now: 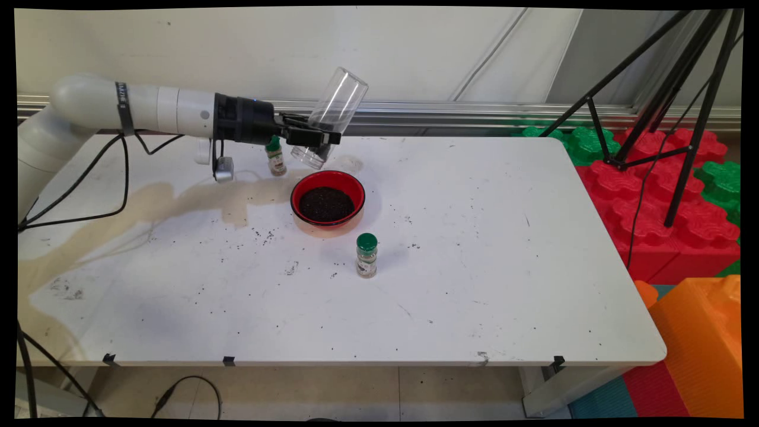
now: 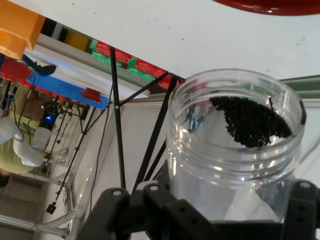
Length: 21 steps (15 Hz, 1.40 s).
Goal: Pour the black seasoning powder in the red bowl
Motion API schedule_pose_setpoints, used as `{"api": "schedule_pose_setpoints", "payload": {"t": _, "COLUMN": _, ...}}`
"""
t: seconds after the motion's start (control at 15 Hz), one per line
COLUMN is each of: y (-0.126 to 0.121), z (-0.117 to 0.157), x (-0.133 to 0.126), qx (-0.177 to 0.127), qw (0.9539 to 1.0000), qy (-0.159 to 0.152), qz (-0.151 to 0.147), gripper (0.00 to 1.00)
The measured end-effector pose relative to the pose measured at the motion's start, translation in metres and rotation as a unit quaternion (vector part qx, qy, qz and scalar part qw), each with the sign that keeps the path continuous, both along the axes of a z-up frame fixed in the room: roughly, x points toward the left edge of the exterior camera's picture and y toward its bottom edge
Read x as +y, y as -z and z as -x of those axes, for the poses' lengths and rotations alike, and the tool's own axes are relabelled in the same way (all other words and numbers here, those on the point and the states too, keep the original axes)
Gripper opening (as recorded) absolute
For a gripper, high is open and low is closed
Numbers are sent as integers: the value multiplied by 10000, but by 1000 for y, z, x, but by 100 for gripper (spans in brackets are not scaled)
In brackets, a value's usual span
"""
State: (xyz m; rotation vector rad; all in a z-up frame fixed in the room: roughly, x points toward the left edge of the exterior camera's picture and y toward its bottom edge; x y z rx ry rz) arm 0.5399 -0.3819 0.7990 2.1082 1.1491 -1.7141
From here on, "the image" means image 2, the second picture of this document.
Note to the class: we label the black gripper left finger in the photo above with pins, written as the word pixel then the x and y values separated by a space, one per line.
pixel 120 217

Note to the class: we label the large red studded block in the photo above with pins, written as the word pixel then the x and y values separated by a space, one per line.
pixel 150 70

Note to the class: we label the thin black stand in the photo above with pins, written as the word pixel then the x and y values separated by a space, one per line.
pixel 76 149

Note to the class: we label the red bowl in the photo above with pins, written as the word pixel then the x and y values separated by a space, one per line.
pixel 262 7

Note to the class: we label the black seeds heap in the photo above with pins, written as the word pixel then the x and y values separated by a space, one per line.
pixel 250 120

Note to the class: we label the white side table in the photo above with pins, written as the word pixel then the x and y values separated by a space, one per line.
pixel 75 65

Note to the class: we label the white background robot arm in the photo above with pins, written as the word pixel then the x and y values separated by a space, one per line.
pixel 27 155

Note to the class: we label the green block sliver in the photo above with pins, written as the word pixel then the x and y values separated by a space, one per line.
pixel 98 51

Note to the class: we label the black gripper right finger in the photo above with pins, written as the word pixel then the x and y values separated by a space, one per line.
pixel 303 215

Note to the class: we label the clear plastic jar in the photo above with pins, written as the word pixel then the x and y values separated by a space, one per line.
pixel 200 175

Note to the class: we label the small red object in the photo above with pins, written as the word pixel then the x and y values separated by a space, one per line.
pixel 90 94

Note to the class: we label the large orange block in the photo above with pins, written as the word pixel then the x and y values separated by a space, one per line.
pixel 17 25

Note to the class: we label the blue handheld tool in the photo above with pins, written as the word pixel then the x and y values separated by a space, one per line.
pixel 42 70

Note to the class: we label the black tripod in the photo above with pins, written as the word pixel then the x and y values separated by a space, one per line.
pixel 117 106

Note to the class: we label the aluminium rail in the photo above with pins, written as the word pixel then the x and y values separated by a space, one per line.
pixel 310 87

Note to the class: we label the person in green shirt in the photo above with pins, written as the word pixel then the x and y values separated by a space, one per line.
pixel 10 160

